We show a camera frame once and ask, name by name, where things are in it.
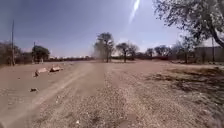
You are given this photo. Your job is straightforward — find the tree with low crown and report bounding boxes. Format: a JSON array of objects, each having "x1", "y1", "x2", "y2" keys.
[{"x1": 115, "y1": 42, "x2": 140, "y2": 64}]

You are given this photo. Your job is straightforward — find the tall tree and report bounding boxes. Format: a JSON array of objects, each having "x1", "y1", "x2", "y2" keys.
[{"x1": 93, "y1": 32, "x2": 116, "y2": 63}]

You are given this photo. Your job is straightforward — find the brown dirt gravel ground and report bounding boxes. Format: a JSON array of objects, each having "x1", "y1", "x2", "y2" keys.
[{"x1": 0, "y1": 59, "x2": 224, "y2": 128}]

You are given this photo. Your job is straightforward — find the row of trees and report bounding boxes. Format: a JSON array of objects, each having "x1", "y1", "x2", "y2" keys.
[{"x1": 144, "y1": 36, "x2": 198, "y2": 63}]

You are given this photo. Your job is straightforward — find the pale stone block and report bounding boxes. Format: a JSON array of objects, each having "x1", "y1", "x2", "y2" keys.
[
  {"x1": 49, "y1": 65, "x2": 64, "y2": 73},
  {"x1": 33, "y1": 67, "x2": 50, "y2": 78}
]

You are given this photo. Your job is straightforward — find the dark green tree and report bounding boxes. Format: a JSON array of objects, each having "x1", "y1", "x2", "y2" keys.
[{"x1": 31, "y1": 44, "x2": 51, "y2": 64}]

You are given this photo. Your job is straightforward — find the short pole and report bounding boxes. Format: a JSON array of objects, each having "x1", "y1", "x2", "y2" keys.
[{"x1": 32, "y1": 41, "x2": 36, "y2": 64}]

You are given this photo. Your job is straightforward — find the small stone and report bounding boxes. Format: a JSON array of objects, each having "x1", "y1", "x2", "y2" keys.
[{"x1": 29, "y1": 87, "x2": 39, "y2": 93}]

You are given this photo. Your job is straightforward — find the large leafy tree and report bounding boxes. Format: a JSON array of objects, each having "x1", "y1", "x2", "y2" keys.
[{"x1": 153, "y1": 0, "x2": 224, "y2": 50}]

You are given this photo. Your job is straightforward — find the tall pole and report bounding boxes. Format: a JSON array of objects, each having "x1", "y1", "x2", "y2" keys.
[{"x1": 11, "y1": 19, "x2": 15, "y2": 67}]

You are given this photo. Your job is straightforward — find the thin pole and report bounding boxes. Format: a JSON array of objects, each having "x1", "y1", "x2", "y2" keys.
[{"x1": 211, "y1": 36, "x2": 216, "y2": 63}]

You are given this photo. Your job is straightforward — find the bushes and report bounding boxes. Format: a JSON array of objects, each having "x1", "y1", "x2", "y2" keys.
[{"x1": 0, "y1": 41, "x2": 33, "y2": 66}]

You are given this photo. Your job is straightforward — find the grey wall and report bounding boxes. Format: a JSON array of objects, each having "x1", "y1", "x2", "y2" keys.
[{"x1": 194, "y1": 45, "x2": 224, "y2": 63}]

